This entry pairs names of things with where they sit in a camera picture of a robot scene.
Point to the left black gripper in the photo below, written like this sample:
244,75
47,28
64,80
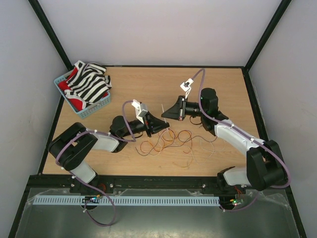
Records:
153,125

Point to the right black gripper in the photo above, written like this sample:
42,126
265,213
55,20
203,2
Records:
178,111

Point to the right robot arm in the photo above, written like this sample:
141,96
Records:
264,166

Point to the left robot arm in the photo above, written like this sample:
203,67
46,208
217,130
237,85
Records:
72,146

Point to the light blue plastic basket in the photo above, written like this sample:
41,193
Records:
90,109

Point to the black white striped cloth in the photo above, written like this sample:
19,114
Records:
91,82

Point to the red cloth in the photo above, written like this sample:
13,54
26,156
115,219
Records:
78,103

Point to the left circuit board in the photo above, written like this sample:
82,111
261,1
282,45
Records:
91,199

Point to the circuit board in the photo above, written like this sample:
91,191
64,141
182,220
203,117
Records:
91,199
236,201

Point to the right circuit board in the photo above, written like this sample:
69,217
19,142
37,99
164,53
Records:
236,201

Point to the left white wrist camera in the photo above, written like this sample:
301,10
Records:
141,110

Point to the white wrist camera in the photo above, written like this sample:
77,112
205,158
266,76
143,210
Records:
141,110
186,87

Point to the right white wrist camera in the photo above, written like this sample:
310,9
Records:
186,87

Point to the light blue slotted cable duct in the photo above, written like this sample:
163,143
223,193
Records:
129,200

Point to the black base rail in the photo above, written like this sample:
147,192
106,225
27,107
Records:
205,185

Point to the black frame post right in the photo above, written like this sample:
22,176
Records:
281,9

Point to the black frame post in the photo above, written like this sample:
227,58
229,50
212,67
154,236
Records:
38,10
281,9

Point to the black frame post left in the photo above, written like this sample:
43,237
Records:
38,10

